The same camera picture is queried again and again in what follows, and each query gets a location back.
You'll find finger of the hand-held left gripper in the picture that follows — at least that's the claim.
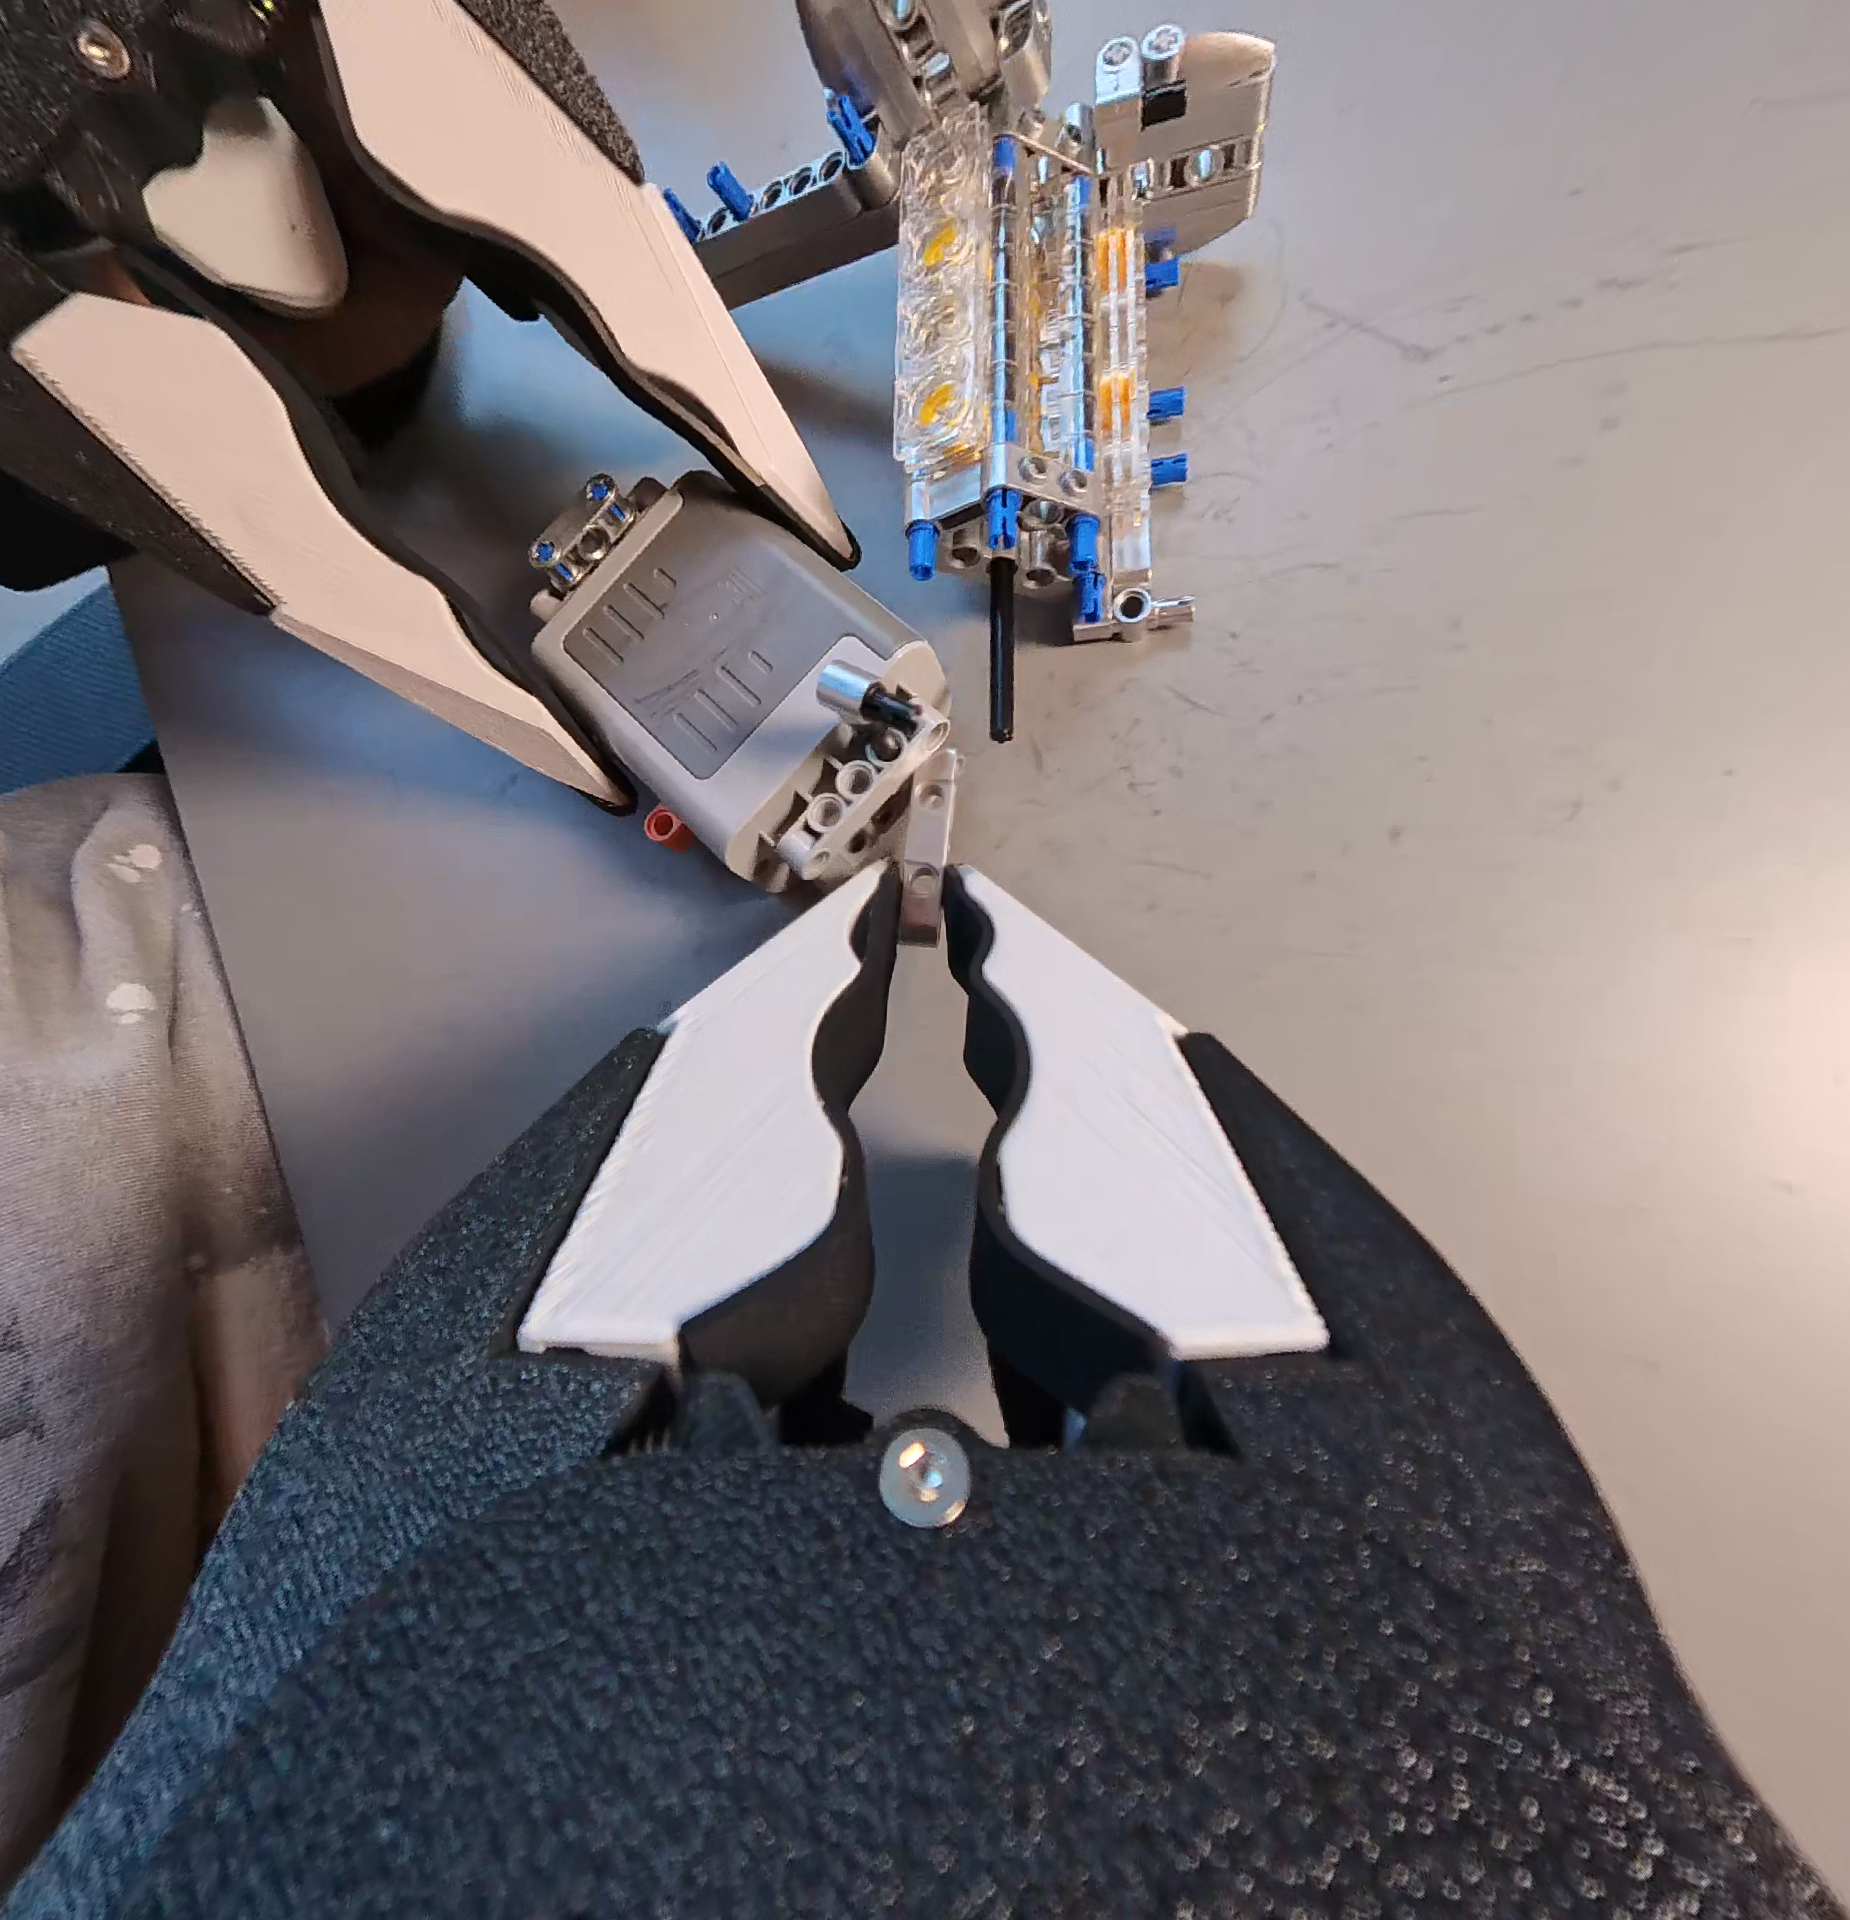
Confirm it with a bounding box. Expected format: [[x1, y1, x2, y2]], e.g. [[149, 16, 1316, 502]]
[[266, 0, 861, 573], [10, 287, 631, 813]]

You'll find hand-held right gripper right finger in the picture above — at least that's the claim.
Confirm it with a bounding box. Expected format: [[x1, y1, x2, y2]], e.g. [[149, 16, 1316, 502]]
[[941, 872, 1333, 1388]]

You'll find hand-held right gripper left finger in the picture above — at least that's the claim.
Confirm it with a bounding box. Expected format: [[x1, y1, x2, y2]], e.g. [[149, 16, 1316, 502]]
[[521, 872, 892, 1367]]

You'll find white three-hole beam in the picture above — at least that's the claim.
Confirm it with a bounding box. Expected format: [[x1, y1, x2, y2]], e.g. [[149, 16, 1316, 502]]
[[902, 744, 967, 947]]

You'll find toy engine model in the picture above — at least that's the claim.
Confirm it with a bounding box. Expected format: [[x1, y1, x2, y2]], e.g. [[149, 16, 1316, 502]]
[[663, 0, 1281, 747]]

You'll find grey battery box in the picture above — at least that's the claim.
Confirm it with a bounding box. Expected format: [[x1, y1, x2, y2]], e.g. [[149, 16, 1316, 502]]
[[530, 468, 958, 897]]

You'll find black office chair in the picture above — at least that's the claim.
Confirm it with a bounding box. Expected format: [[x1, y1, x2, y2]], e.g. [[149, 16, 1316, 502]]
[[0, 570, 162, 806]]

